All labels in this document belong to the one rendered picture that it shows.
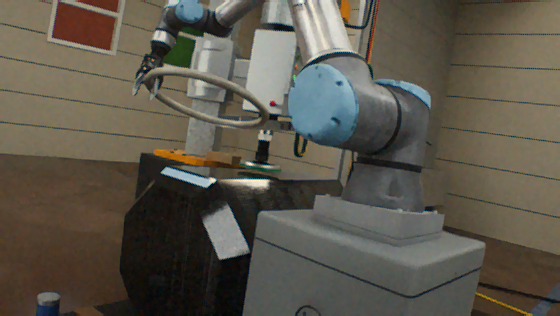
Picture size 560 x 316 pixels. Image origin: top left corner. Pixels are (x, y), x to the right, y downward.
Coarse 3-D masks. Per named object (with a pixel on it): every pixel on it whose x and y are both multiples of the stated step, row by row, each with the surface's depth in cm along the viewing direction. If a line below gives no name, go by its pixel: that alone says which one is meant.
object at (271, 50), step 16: (256, 32) 219; (272, 32) 216; (288, 32) 214; (256, 48) 219; (272, 48) 216; (288, 48) 213; (256, 64) 219; (272, 64) 216; (256, 80) 219; (272, 80) 216; (256, 96) 219; (272, 96) 216; (288, 96) 218; (256, 112) 228; (272, 112) 216; (288, 112) 222
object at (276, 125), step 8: (240, 120) 183; (248, 120) 190; (272, 120) 217; (240, 128) 183; (248, 128) 192; (256, 128) 200; (264, 128) 209; (272, 128) 219; (280, 128) 230; (288, 128) 242
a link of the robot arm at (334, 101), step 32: (288, 0) 100; (320, 0) 94; (320, 32) 90; (320, 64) 82; (352, 64) 85; (320, 96) 81; (352, 96) 79; (384, 96) 86; (320, 128) 81; (352, 128) 81; (384, 128) 86
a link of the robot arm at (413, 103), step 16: (384, 80) 94; (400, 96) 92; (416, 96) 92; (400, 112) 88; (416, 112) 92; (400, 128) 89; (416, 128) 92; (400, 144) 91; (416, 144) 93; (400, 160) 92; (416, 160) 93
